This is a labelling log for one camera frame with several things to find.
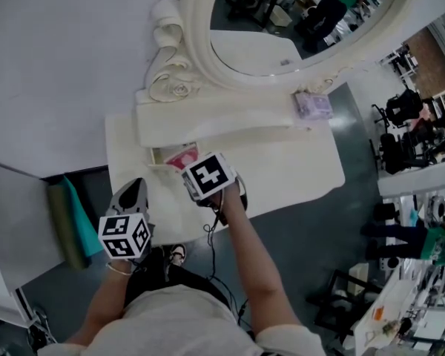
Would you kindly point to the olive rolled mat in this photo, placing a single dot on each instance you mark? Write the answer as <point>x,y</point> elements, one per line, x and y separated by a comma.
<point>65,228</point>

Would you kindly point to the white shelf unit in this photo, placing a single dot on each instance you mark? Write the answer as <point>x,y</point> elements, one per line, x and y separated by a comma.
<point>18,217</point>

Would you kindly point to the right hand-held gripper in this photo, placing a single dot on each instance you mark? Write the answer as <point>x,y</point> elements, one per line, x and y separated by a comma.
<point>207,174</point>

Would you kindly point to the red pink packet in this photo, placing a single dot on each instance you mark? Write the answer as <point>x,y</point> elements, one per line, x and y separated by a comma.
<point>178,159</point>

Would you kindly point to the small white drawer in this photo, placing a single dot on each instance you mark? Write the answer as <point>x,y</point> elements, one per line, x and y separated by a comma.
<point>157,158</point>

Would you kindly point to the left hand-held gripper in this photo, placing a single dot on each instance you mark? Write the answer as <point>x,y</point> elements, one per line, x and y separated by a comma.
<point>124,236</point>

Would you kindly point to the white dressing table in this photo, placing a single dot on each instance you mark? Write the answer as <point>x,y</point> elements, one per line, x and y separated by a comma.
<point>289,161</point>

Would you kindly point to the person's left forearm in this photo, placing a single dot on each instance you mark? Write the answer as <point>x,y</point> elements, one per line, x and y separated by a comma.
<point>96,310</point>

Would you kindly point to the black bin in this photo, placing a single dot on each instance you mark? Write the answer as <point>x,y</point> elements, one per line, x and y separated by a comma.
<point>385,211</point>

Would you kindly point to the person's right shoe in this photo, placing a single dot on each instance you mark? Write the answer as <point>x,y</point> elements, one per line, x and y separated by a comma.
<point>178,254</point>

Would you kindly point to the teal rolled mat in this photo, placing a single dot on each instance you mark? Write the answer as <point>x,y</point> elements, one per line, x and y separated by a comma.
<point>81,221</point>

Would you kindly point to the purple wrapped packet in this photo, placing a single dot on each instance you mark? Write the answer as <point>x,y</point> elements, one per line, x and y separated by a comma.
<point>313,106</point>

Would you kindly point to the black metal stool frame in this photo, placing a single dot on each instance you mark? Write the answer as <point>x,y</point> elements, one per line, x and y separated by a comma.
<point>337,295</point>

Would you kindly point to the oval white-framed mirror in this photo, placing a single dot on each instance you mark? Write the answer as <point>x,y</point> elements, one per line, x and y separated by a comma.
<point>196,32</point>

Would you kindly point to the person's white shirt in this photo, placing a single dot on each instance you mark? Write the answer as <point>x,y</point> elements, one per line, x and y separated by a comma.
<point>178,328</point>

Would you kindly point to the white table black legs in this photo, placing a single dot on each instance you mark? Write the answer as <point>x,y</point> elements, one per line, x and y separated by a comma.
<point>389,310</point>

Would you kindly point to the black office chair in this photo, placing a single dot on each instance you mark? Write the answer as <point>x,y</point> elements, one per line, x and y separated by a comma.
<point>400,154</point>
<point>402,106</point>

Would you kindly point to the person's right forearm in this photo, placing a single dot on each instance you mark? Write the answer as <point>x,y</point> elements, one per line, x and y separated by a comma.
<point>252,258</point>

